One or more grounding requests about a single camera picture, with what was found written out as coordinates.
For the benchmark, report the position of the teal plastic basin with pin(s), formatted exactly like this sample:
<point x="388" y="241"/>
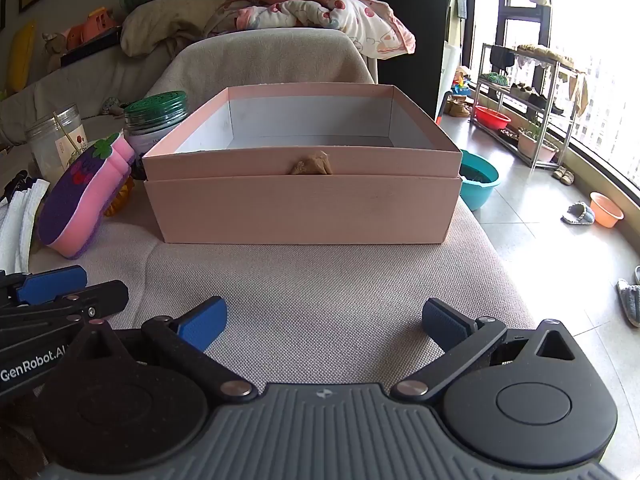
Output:
<point x="480" y="192"/>

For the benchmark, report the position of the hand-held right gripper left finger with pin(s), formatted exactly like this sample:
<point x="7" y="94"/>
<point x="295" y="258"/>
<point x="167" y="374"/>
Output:
<point x="202" y="324"/>

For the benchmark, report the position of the orange bristly ball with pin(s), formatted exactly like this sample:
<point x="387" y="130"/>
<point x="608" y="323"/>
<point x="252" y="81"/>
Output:
<point x="120" y="201"/>

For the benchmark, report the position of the small brown boots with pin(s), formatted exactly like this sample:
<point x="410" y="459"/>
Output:
<point x="457" y="107"/>

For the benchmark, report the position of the red plastic basin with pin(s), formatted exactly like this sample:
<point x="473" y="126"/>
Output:
<point x="492" y="116"/>

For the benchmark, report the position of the yellow plush toy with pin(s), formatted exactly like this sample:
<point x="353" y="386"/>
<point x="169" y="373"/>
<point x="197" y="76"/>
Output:
<point x="22" y="55"/>

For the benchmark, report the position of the grey slipper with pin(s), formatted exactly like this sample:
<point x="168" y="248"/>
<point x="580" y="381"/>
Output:
<point x="631" y="302"/>
<point x="577" y="214"/>

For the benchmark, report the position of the small tan shoes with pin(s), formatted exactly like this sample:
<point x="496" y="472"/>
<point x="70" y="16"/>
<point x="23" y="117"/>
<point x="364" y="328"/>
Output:
<point x="564" y="175"/>

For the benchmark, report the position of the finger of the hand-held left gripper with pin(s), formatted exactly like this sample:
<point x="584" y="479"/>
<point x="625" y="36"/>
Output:
<point x="95" y="295"/>
<point x="50" y="282"/>

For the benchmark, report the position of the orange toy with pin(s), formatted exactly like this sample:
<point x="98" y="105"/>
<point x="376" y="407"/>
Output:
<point x="95" y="22"/>

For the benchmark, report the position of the cream pillow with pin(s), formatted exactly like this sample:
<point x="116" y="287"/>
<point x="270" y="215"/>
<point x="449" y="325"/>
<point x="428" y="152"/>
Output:
<point x="155" y="25"/>

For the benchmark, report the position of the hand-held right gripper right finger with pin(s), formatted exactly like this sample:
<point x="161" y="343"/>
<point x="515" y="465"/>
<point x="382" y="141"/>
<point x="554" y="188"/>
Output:
<point x="445" y="322"/>

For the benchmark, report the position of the clear plastic jar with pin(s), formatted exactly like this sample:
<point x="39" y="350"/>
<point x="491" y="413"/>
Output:
<point x="50" y="145"/>

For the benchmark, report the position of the colourful plastic toy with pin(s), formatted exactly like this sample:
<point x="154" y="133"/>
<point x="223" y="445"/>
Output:
<point x="461" y="82"/>

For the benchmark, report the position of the pink cardboard box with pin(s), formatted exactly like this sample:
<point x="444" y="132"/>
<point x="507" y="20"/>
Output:
<point x="300" y="205"/>

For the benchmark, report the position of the floral print blanket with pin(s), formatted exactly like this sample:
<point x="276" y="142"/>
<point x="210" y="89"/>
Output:
<point x="320" y="10"/>

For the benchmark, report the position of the metal shoe rack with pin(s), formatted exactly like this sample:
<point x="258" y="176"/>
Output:
<point x="545" y="125"/>

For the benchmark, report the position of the green lid glass jar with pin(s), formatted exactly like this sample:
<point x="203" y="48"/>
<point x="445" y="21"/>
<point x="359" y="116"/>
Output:
<point x="150" y="120"/>

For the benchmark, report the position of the orange plastic basin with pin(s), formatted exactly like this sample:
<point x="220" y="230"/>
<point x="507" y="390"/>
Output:
<point x="606" y="215"/>

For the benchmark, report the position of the dark flat box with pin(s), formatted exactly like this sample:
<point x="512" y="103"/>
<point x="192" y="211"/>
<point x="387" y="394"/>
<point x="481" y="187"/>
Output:
<point x="90" y="50"/>

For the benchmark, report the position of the pink flower pot plant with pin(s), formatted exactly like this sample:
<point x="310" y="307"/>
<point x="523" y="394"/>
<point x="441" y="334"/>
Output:
<point x="535" y="147"/>

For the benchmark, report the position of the white ribbed cloth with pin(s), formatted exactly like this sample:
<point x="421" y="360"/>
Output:
<point x="20" y="220"/>

